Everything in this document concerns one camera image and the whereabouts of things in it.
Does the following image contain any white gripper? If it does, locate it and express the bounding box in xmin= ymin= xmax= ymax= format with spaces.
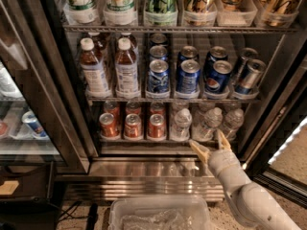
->
xmin=189 ymin=129 xmax=240 ymax=176

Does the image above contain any clear water bottle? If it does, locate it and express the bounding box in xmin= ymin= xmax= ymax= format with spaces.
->
xmin=220 ymin=108 xmax=244 ymax=141
xmin=170 ymin=108 xmax=192 ymax=141
xmin=192 ymin=107 xmax=223 ymax=142

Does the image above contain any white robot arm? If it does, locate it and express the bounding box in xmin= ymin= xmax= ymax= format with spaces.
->
xmin=189 ymin=129 xmax=301 ymax=230

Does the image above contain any open fridge door right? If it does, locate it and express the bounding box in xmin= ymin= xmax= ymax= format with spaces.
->
xmin=243 ymin=55 xmax=307 ymax=209

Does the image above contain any stainless steel fridge cabinet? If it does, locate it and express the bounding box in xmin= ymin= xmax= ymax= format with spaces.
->
xmin=56 ymin=0 xmax=307 ymax=202

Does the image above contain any right brown tea bottle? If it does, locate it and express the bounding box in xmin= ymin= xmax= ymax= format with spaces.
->
xmin=115 ymin=37 xmax=140 ymax=98

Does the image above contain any brown tea bottle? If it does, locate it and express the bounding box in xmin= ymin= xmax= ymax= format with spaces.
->
xmin=115 ymin=37 xmax=140 ymax=98
xmin=80 ymin=37 xmax=110 ymax=98

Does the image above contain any left brown tea bottle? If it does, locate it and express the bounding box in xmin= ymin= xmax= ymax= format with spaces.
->
xmin=80 ymin=37 xmax=110 ymax=98

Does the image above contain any glass fridge door left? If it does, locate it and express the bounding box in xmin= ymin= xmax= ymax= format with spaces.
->
xmin=0 ymin=0 xmax=94 ymax=174

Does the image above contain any front right orange soda can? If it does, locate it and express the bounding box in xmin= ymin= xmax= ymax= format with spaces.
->
xmin=148 ymin=114 xmax=165 ymax=138

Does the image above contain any orange soda can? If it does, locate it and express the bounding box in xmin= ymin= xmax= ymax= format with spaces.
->
xmin=125 ymin=102 xmax=141 ymax=115
xmin=150 ymin=102 xmax=166 ymax=116
xmin=124 ymin=114 xmax=142 ymax=138
xmin=104 ymin=101 xmax=120 ymax=121
xmin=99 ymin=113 xmax=119 ymax=138
xmin=148 ymin=114 xmax=165 ymax=138

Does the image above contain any rear right orange soda can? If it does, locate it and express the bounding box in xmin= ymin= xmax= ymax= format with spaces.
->
xmin=150 ymin=102 xmax=166 ymax=116

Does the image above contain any tilted blue pepsi can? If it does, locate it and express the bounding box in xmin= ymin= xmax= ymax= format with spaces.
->
xmin=205 ymin=60 xmax=233 ymax=94

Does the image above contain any front blue pepsi can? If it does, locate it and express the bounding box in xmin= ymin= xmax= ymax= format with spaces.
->
xmin=176 ymin=59 xmax=201 ymax=94

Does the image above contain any front middle orange soda can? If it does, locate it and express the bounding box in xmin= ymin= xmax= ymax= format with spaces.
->
xmin=124 ymin=114 xmax=142 ymax=138

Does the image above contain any front blue patterned can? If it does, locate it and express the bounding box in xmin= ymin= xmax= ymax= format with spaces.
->
xmin=148 ymin=59 xmax=169 ymax=93

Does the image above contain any blue patterned can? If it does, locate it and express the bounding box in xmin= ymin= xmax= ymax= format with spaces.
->
xmin=150 ymin=45 xmax=168 ymax=61
xmin=148 ymin=59 xmax=169 ymax=93

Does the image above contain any rear middle orange soda can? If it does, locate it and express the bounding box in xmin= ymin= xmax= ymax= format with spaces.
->
xmin=125 ymin=102 xmax=141 ymax=115

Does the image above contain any rear tilted pepsi can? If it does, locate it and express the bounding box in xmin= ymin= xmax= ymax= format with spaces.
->
xmin=203 ymin=46 xmax=228 ymax=78

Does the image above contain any rear blue pepsi can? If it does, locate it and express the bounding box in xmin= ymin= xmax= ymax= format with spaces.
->
xmin=177 ymin=45 xmax=199 ymax=64

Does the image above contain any rear silver energy drink can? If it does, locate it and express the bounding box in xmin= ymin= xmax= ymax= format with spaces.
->
xmin=232 ymin=47 xmax=258 ymax=84

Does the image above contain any clear plastic storage bin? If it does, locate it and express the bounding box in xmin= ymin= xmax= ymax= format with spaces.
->
xmin=107 ymin=195 xmax=213 ymax=230

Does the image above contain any front left orange soda can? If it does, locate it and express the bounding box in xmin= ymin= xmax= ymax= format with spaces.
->
xmin=99 ymin=113 xmax=119 ymax=138

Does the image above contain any middle blue patterned can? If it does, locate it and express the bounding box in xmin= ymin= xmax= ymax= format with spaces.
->
xmin=150 ymin=45 xmax=168 ymax=61

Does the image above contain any rear left orange soda can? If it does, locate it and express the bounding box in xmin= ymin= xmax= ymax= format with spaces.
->
xmin=104 ymin=101 xmax=120 ymax=121

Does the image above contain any gold tall can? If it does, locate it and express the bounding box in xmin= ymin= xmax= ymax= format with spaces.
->
xmin=183 ymin=0 xmax=214 ymax=26

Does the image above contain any white peach tall can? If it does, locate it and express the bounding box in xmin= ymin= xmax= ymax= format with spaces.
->
xmin=104 ymin=0 xmax=135 ymax=26

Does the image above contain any blue white can behind glass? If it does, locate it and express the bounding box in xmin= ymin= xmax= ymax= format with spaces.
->
xmin=22 ymin=111 xmax=49 ymax=140

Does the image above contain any white green tall can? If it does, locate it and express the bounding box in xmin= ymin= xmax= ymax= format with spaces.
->
xmin=66 ymin=0 xmax=97 ymax=24

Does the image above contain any black cable on floor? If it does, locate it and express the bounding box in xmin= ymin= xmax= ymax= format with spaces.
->
xmin=57 ymin=200 xmax=99 ymax=230

